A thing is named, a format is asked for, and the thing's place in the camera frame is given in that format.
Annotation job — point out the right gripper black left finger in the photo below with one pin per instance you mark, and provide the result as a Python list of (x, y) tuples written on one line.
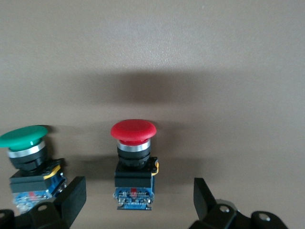
[(69, 198)]

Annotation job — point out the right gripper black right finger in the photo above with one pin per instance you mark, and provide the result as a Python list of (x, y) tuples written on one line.
[(205, 202)]

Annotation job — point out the red mushroom push button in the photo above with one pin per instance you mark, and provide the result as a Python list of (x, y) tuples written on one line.
[(133, 131)]

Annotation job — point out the green mushroom push button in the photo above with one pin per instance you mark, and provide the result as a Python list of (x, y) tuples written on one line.
[(23, 138)]

